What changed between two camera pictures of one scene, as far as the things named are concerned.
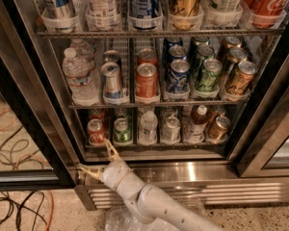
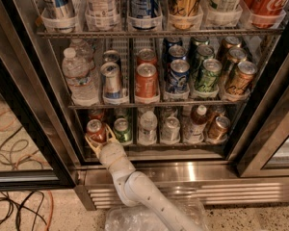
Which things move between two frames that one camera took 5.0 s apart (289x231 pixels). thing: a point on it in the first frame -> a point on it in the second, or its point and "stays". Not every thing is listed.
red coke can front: x=95 y=132 stays
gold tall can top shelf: x=185 y=5 stays
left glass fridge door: x=30 y=145 stays
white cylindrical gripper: x=114 y=173 -> x=111 y=153
